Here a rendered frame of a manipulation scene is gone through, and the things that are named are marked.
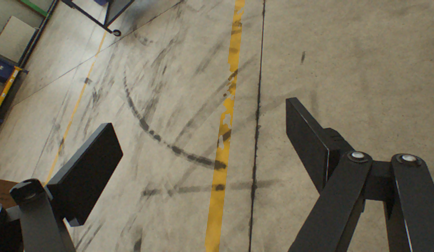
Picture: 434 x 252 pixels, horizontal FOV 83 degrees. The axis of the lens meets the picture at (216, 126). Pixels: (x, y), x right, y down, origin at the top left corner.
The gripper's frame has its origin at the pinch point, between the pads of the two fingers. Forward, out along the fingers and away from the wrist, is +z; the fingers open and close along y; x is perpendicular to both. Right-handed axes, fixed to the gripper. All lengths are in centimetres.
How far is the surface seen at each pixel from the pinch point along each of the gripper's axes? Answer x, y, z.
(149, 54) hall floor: -30, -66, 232
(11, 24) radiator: 27, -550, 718
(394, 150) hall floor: -49, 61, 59
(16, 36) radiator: -4, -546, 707
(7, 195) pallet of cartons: -143, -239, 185
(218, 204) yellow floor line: -84, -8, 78
